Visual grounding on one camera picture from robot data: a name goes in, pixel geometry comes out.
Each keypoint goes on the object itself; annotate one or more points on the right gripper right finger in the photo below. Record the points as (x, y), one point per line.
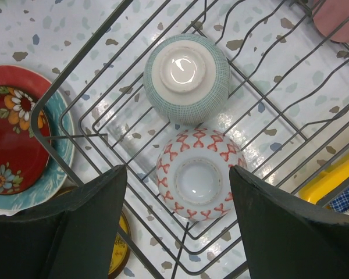
(285, 236)

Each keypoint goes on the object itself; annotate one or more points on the yellow plastic bin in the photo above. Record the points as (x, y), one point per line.
(334, 179)

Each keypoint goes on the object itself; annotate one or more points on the pink cup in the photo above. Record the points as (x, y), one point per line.
(331, 15)

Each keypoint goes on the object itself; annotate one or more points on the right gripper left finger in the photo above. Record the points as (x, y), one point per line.
(70, 236)

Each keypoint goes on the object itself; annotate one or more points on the red bowl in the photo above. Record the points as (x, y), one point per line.
(22, 158)

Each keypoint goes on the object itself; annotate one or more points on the blue patterned bowl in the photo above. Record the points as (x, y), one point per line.
(192, 173)

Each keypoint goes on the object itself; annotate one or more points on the wire dish rack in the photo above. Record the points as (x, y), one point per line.
(287, 111)

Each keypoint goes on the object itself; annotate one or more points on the light blue bowl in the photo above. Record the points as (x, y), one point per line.
(186, 79)

